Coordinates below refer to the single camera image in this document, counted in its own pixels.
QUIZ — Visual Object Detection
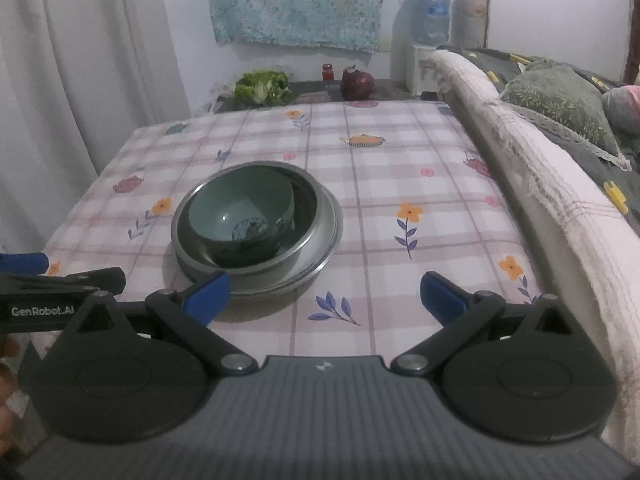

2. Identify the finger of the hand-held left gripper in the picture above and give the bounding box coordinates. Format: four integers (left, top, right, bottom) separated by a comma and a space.
47, 267, 127, 305
0, 252, 50, 277

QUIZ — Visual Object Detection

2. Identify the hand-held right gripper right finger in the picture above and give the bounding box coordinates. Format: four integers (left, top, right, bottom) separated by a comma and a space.
390, 270, 576, 377

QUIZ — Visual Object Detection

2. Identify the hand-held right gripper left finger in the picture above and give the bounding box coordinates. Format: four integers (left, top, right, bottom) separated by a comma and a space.
75, 270, 261, 377

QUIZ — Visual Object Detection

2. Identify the green ceramic bowl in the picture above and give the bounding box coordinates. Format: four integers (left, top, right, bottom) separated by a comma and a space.
187, 166, 296, 269

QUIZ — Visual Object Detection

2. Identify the wide shallow steel bowl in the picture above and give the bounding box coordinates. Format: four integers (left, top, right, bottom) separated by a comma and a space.
172, 179, 345, 297

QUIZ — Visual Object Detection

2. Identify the person's left hand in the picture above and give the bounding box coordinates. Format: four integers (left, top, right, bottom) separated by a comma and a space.
0, 335, 21, 443

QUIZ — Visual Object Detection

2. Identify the pink checked tablecloth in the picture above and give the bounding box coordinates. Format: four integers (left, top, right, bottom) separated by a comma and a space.
42, 100, 548, 362

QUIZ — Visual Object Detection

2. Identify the white frayed blanket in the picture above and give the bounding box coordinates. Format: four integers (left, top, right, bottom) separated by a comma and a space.
430, 49, 640, 461

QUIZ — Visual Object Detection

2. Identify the white curtain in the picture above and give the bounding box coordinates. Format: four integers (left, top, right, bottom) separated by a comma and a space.
0, 0, 194, 257

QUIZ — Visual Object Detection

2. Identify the grey quilt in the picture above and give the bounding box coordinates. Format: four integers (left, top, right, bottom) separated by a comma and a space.
437, 45, 640, 242

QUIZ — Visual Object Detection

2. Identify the green lettuce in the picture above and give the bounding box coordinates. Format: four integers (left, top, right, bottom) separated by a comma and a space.
234, 70, 294, 107

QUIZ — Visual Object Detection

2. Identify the dark low table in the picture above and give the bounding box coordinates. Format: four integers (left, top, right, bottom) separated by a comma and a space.
212, 79, 417, 115

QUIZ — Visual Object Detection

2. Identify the green leaf print pillow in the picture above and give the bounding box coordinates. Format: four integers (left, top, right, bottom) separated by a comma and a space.
500, 59, 632, 172

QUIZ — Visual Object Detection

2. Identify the pink quilt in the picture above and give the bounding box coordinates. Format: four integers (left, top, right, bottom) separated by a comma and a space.
602, 85, 640, 134

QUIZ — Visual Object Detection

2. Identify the beige rolled mat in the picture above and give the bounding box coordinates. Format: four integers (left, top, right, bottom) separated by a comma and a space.
452, 0, 492, 50

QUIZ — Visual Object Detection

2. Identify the blue water jug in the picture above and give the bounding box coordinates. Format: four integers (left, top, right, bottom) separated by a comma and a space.
410, 0, 454, 46

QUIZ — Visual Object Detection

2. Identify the brown wooden door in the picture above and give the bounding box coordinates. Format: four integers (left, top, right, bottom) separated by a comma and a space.
622, 0, 640, 86

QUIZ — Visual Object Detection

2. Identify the blue patterned wall cloth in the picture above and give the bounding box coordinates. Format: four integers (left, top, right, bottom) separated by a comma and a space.
209, 0, 400, 54

